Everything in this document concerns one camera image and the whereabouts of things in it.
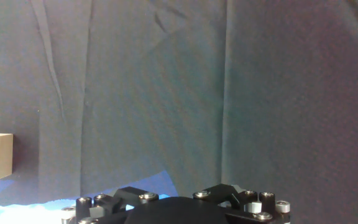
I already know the black cloth with blue print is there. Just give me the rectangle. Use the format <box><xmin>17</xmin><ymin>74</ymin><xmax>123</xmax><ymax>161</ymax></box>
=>
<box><xmin>0</xmin><ymin>0</ymin><xmax>358</xmax><ymax>224</ymax></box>

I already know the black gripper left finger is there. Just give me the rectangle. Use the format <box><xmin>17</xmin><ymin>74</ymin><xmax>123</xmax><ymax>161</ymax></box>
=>
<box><xmin>61</xmin><ymin>185</ymin><xmax>160</xmax><ymax>224</ymax></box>

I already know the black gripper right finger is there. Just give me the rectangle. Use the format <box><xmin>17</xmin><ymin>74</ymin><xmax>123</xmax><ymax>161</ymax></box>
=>
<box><xmin>193</xmin><ymin>183</ymin><xmax>291</xmax><ymax>224</ymax></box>

